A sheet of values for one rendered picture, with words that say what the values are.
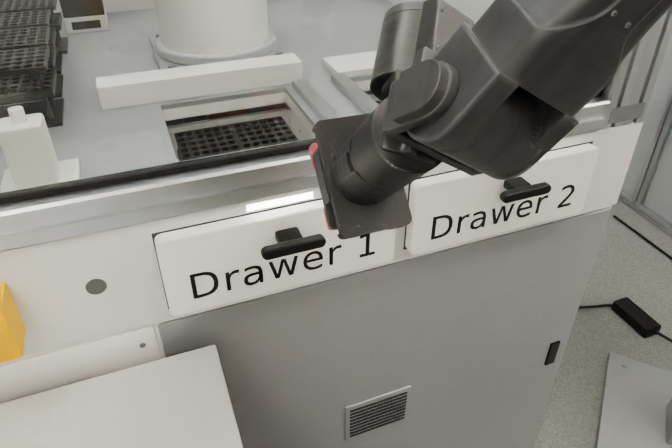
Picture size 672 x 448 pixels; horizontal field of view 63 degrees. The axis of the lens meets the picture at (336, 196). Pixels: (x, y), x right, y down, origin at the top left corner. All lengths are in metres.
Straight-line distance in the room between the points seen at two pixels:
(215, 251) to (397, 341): 0.37
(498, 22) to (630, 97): 0.58
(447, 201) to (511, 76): 0.45
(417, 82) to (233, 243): 0.38
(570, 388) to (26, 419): 1.40
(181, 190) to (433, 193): 0.31
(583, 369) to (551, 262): 0.88
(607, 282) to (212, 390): 1.67
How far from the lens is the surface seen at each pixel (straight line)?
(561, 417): 1.69
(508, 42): 0.31
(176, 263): 0.64
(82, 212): 0.62
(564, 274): 1.02
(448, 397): 1.08
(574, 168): 0.85
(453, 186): 0.72
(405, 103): 0.32
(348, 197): 0.45
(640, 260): 2.31
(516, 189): 0.75
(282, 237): 0.63
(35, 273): 0.66
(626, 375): 1.81
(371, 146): 0.37
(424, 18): 0.41
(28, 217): 0.62
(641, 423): 1.71
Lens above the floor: 1.29
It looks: 33 degrees down
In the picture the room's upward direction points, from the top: straight up
